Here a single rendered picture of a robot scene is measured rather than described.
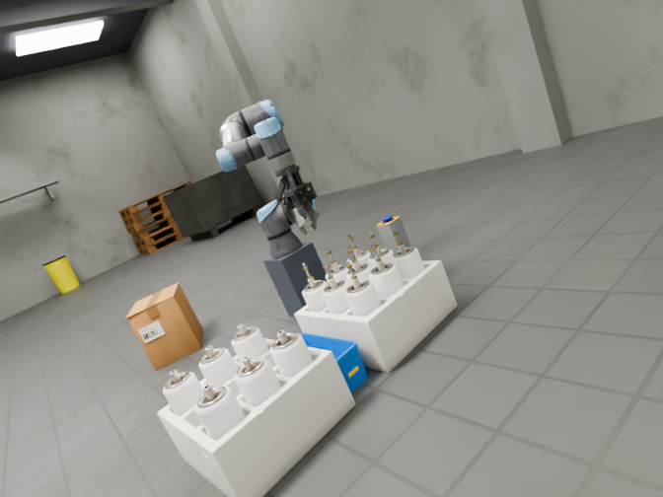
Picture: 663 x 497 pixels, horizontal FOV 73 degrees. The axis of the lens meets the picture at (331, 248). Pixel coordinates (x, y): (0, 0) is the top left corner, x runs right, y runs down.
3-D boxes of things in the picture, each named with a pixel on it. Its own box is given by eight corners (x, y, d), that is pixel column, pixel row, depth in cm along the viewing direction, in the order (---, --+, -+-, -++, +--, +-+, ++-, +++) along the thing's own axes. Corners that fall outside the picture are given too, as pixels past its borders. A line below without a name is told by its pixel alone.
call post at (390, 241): (403, 294, 183) (376, 226, 176) (413, 286, 187) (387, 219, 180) (416, 295, 178) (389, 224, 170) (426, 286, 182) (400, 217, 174)
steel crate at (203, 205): (268, 210, 685) (246, 161, 666) (204, 242, 626) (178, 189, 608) (244, 215, 761) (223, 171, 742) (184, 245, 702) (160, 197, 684)
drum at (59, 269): (81, 283, 790) (64, 254, 777) (83, 284, 761) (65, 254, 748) (59, 294, 771) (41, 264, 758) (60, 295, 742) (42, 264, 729)
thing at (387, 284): (420, 309, 148) (401, 260, 144) (405, 324, 142) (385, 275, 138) (398, 309, 156) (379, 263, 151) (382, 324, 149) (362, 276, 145)
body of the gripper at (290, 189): (299, 209, 133) (282, 171, 130) (286, 211, 140) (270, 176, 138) (319, 198, 137) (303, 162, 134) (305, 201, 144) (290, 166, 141)
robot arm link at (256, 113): (287, 219, 208) (237, 107, 180) (317, 206, 209) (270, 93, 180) (292, 230, 198) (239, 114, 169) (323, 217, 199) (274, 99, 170)
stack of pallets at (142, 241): (197, 227, 913) (177, 186, 892) (212, 224, 842) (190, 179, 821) (139, 255, 847) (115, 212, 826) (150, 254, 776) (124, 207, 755)
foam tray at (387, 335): (313, 356, 164) (293, 314, 160) (380, 301, 186) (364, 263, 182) (389, 373, 133) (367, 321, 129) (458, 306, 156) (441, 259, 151)
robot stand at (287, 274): (288, 316, 213) (262, 260, 206) (317, 297, 223) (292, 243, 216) (309, 319, 199) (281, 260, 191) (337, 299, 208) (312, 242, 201)
